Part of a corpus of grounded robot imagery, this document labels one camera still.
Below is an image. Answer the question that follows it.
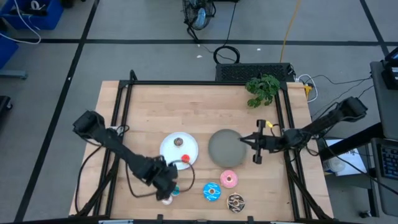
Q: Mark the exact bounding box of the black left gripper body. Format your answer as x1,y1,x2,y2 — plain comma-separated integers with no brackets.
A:
141,155,179,191

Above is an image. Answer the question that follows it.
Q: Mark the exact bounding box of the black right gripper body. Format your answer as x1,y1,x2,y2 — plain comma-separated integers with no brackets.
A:
252,119,284,164

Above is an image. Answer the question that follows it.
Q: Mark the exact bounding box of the large blue iced donut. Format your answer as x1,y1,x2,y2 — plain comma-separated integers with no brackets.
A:
202,182,222,203

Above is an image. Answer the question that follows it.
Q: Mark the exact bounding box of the large pink iced donut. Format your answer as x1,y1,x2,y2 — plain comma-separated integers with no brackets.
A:
220,169,239,189

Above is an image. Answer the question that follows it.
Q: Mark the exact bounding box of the large chocolate iced donut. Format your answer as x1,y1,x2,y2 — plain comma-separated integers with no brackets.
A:
226,192,246,214

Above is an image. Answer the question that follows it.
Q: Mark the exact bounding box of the white round plate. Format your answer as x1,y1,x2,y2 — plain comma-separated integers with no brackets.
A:
159,131,200,171

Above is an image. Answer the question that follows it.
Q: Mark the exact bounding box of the grey round plate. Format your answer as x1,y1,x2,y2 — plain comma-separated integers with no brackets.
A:
207,128,249,169

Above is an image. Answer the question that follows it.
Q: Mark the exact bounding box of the green potted plant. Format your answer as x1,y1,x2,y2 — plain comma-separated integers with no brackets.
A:
244,73,281,109

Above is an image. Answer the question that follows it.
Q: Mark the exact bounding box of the black perforated computer case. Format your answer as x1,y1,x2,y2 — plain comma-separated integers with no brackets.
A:
215,62,295,83

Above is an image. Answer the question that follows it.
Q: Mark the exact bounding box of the white cup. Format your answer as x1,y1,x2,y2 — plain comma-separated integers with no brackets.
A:
328,157,345,173

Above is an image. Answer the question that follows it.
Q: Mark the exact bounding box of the black beam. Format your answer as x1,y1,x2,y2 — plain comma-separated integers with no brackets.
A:
319,122,384,161

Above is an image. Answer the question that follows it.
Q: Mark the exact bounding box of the white paper sheet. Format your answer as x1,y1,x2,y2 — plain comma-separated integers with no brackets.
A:
322,138,368,177

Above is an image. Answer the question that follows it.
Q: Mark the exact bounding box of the black keyboard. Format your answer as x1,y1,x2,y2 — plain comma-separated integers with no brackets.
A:
379,144,398,180

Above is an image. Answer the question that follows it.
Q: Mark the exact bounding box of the black floor fan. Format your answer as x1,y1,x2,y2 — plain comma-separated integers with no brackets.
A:
182,0,217,31

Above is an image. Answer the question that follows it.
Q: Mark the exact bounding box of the grey keyboard desk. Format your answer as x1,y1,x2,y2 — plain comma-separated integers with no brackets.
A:
369,138,398,217

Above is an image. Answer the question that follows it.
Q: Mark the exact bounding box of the black desk device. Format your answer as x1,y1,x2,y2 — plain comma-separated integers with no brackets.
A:
381,46,398,91

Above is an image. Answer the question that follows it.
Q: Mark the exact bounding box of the black caster wheel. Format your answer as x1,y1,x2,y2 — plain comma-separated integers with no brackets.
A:
0,95,14,113

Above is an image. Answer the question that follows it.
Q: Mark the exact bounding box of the grey floor base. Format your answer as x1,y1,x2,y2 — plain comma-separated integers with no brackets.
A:
0,70,29,80

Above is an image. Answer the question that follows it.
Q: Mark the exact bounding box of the large blue bin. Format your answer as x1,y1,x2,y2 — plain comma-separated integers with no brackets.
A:
0,0,65,31

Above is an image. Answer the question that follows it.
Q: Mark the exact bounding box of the small blue bin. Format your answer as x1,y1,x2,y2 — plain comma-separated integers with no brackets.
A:
0,30,19,70

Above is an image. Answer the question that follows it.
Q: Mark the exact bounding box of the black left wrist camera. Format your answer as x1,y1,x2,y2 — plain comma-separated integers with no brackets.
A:
148,161,167,180

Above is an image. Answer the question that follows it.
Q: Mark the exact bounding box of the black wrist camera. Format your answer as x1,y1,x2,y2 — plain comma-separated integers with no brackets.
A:
266,136,282,151
148,161,167,180

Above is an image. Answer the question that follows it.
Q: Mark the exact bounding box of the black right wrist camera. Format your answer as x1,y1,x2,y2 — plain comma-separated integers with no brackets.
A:
266,136,282,151

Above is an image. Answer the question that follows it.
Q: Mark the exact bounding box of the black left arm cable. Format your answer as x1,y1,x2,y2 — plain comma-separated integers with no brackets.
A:
125,159,196,199

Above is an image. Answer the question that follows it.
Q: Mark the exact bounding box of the black table frame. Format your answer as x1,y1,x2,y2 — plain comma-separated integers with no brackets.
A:
74,70,333,220

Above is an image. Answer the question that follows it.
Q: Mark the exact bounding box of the white power cable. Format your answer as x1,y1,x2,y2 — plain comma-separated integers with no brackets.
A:
297,73,319,104

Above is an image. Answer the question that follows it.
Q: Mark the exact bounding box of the long black cable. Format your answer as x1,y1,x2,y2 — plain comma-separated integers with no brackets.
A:
213,0,241,65

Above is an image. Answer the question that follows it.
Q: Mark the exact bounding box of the yellow cable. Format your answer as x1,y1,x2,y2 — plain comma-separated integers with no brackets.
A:
279,0,302,63

